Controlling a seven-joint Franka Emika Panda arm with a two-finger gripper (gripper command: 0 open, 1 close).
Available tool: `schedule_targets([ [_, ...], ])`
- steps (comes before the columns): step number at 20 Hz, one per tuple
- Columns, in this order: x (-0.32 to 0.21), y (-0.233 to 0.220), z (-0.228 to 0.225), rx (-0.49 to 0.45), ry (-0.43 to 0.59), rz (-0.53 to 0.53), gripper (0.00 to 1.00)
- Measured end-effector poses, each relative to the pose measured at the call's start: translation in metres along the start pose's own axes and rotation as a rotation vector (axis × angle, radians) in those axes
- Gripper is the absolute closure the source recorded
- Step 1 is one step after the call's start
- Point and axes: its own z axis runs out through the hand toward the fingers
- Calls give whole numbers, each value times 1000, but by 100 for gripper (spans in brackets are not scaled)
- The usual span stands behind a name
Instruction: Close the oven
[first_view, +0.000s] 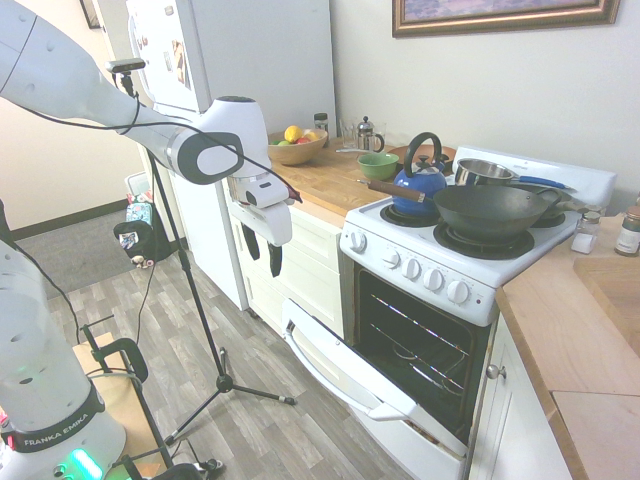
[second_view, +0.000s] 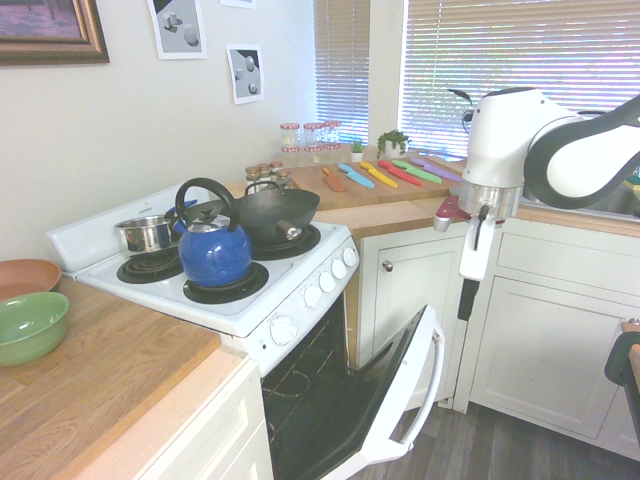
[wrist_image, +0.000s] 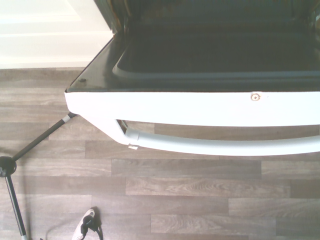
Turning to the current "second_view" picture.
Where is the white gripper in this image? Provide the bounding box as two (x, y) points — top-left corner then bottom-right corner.
(457, 218), (501, 322)

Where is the white oven door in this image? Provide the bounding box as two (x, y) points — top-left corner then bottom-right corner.
(286, 303), (447, 480)

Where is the metal oven rack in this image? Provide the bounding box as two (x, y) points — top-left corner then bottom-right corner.
(261, 319), (347, 404)

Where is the white cabinet door with knob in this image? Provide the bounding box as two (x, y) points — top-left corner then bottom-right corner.
(371, 234), (469, 402)

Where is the red and silver utensil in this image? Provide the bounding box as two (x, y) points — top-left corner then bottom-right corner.
(432, 194), (474, 234)

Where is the wide white cabinet door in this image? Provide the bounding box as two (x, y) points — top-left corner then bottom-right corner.
(468, 274), (627, 442)

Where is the white cabinet drawer front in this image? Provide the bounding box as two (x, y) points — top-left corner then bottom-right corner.
(493, 222), (640, 282)

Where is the purple knife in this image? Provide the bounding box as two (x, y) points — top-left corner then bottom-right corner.
(410, 156), (464, 184)

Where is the green knife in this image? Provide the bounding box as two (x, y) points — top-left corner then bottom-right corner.
(391, 157), (444, 185)

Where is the red knife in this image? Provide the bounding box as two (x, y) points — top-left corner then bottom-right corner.
(376, 158), (424, 188)

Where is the yellow knife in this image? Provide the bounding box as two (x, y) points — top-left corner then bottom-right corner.
(359, 160), (399, 190)

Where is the dark green towel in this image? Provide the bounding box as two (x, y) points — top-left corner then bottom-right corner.
(603, 329), (640, 389)

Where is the blue knife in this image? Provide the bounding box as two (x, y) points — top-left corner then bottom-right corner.
(337, 162), (376, 190)

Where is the black coil burner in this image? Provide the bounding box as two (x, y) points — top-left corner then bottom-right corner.
(249, 222), (323, 262)
(115, 247), (186, 286)
(182, 259), (271, 305)

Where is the bushy potted plant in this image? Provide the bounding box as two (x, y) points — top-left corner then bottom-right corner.
(375, 128), (413, 161)

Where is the orange knife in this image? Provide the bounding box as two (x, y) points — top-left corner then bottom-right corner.
(321, 166), (349, 194)

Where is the white electric stove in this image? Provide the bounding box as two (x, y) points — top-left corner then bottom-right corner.
(44, 186), (362, 480)

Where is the large white stove knob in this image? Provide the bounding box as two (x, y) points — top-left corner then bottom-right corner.
(269, 316), (300, 348)

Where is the black wok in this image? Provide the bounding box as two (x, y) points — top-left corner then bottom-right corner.
(198, 180), (322, 247)

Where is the wide window blind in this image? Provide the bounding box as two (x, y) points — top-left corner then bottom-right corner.
(399, 0), (640, 162)

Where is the narrow window blind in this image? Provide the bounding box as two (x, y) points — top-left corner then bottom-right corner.
(313, 0), (372, 149)

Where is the white cabinet beside stove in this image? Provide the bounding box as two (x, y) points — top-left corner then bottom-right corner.
(133, 353), (275, 480)

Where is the small grey shapes poster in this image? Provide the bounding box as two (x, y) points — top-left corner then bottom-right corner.
(225, 42), (266, 107)

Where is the stainless steel pot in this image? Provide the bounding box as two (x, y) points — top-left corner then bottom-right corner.
(113, 199), (199, 254)

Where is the large grey shapes poster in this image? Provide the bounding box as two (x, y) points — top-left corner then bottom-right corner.
(145, 0), (209, 62)

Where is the green bowl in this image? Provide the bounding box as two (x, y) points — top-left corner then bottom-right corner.
(0, 290), (71, 368)

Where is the orange bowl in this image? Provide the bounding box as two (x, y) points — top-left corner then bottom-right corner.
(0, 257), (63, 304)

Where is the framed painting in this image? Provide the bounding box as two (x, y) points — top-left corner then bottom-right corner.
(0, 0), (112, 67)

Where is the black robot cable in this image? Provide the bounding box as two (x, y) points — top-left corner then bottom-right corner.
(446, 88), (477, 137)

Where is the blue kettle with black handle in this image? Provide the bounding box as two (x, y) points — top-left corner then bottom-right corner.
(173, 176), (254, 289)

